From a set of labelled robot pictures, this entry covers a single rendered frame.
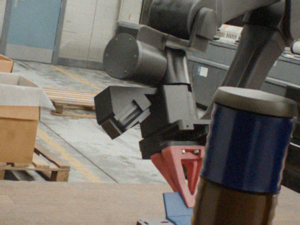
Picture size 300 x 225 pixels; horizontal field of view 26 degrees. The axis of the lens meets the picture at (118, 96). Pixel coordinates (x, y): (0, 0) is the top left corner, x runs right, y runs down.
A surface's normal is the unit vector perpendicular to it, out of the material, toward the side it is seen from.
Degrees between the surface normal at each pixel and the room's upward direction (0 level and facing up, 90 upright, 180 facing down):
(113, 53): 81
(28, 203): 0
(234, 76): 62
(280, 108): 72
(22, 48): 90
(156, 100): 92
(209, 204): 76
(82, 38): 90
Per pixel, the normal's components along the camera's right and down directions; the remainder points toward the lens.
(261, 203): 0.42, -0.05
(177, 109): 0.48, -0.33
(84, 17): 0.39, 0.19
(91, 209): 0.17, -0.98
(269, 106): 0.13, -0.17
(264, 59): 0.66, 0.27
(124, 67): -0.63, -0.16
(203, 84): -0.90, -0.10
